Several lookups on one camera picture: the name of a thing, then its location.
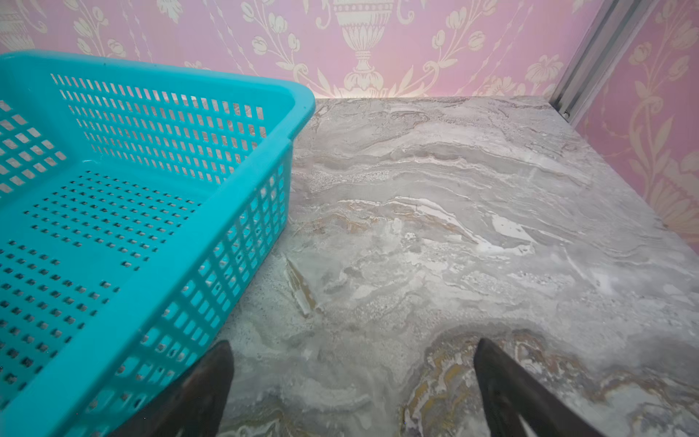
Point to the teal plastic basket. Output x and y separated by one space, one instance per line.
138 201

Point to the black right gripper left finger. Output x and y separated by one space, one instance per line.
193 405

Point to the aluminium frame post right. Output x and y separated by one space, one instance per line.
612 31

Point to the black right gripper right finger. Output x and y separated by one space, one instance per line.
513 399

